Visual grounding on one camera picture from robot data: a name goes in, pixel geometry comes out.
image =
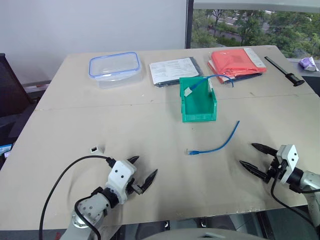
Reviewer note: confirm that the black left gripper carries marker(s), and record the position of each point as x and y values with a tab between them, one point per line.
135	188

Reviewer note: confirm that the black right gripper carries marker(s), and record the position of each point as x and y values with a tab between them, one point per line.
275	167

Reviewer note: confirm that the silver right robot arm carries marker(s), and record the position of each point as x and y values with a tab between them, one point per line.
308	181

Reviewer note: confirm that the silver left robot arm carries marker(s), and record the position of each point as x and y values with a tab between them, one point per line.
91	208

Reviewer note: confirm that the small white connector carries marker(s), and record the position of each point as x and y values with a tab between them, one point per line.
96	149

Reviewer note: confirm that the green plastic bin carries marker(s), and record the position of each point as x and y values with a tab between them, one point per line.
197	110

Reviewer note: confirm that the black rod tool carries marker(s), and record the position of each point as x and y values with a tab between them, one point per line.
282	70

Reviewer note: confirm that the orange plastic packet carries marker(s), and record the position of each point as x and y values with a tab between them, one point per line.
235	61

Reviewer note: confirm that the clear container with blue rim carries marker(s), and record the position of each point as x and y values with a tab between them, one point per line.
115	72

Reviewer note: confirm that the printed sheet in dark sleeve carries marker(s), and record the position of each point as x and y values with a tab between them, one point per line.
175	70

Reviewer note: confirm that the crumpled purple white wrapper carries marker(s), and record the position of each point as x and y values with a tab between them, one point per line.
308	63

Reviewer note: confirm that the small blue white box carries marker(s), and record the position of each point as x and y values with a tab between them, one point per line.
5	149

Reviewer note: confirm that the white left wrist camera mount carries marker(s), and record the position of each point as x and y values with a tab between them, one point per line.
121	175

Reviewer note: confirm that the black window frame post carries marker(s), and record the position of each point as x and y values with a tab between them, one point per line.
189	23

